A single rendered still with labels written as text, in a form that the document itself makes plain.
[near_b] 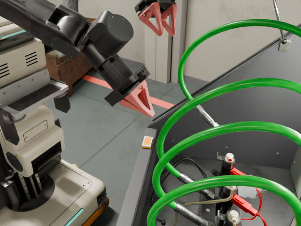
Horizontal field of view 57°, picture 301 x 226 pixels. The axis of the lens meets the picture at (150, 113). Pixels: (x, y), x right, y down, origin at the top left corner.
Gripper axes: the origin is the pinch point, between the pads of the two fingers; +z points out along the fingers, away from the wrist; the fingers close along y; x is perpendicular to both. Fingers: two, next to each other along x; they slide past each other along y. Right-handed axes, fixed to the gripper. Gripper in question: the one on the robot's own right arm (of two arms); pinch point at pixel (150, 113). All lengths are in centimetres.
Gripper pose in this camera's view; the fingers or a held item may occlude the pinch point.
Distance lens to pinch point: 62.4
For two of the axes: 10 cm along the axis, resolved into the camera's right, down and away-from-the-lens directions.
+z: 6.4, 7.5, 1.7
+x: 4.2, -5.3, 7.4
